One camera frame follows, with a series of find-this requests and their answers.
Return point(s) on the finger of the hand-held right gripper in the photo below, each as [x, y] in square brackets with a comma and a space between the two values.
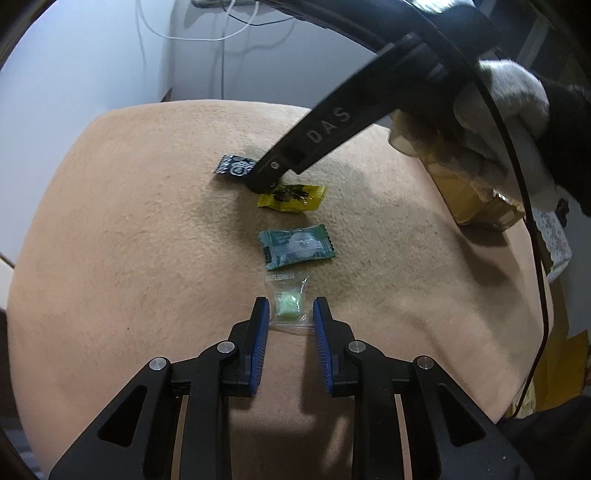
[261, 177]

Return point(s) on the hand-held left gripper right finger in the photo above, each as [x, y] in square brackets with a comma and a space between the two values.
[323, 350]

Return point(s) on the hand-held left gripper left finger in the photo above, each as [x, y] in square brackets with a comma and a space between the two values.
[261, 350]

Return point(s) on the black candy packet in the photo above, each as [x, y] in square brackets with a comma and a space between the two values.
[233, 166]

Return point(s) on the yellow candy packet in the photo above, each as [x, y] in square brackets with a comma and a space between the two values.
[300, 198]

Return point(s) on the clear packet with green candy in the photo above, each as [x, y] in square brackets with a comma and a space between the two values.
[288, 304]

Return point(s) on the brown cardboard box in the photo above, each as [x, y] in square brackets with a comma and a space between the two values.
[466, 207]

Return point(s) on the person's right hand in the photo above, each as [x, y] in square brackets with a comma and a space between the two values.
[508, 106]

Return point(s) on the teal snack packet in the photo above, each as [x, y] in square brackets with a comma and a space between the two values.
[295, 244]

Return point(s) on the tan blanket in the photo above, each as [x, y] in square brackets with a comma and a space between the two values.
[138, 277]

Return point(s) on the white blue patterned cloth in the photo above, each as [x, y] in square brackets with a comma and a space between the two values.
[556, 244]

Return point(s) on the yellow paper packaging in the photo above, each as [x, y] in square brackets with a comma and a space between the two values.
[568, 360]

